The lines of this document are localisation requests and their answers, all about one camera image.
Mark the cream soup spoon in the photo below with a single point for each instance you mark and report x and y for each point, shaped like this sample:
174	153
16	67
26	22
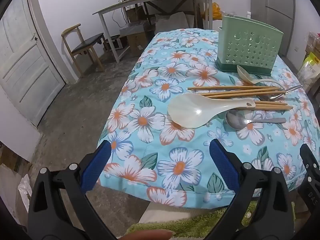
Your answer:
243	73

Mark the white wall socket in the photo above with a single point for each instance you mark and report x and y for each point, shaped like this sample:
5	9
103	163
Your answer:
248	15

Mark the brown cardboard pieces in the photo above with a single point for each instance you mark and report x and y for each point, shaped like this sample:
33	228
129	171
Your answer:
12	160

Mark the shiny metal utensil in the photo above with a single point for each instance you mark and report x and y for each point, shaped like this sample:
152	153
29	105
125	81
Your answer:
290	91

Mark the person's left hand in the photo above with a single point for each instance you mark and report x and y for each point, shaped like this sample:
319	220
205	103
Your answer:
147	236

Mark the blue floral blanket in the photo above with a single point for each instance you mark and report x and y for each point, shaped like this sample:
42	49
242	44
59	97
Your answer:
175	160

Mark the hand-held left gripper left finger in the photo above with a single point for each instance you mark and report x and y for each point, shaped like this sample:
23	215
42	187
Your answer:
96	162

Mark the metal spoon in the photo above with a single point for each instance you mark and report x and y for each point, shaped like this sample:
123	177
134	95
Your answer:
236	121

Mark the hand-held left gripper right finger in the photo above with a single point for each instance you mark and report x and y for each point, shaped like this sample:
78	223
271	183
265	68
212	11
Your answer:
222	162

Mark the wooden chopstick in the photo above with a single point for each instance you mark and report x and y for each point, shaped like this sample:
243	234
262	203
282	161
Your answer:
237	93
232	87
250	95
272	103
275	107

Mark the long table with white legs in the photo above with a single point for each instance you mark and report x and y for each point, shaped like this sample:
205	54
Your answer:
155	0

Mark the white foam box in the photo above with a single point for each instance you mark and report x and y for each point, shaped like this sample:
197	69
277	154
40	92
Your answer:
133	27

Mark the white sack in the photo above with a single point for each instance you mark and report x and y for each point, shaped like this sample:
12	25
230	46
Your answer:
175	22

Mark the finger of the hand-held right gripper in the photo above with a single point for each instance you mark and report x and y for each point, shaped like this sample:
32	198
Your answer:
308	157

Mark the green perforated utensil holder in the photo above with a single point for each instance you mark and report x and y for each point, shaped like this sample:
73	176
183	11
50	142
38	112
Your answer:
250	47

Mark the black white crate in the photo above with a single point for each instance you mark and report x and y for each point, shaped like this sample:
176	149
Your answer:
113	42

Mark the white panel door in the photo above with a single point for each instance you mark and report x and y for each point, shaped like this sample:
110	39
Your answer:
27	62

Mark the white plastic bag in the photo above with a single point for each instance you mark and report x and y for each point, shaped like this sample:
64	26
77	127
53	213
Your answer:
25	190

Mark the white green fuzzy garment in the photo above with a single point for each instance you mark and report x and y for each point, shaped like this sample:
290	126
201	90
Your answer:
200	227

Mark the yellow white rice bag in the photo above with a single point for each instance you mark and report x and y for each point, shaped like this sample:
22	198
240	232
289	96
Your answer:
311	66

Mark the cream rice paddle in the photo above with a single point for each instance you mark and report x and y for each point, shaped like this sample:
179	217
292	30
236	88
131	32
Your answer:
192	111

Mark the wooden chair with black seat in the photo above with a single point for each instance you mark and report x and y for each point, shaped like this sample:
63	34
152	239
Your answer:
86	43

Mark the grey refrigerator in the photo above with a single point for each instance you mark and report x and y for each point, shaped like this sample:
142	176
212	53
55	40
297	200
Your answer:
277	12

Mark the yellow plastic bag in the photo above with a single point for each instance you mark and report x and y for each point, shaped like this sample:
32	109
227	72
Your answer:
216	11

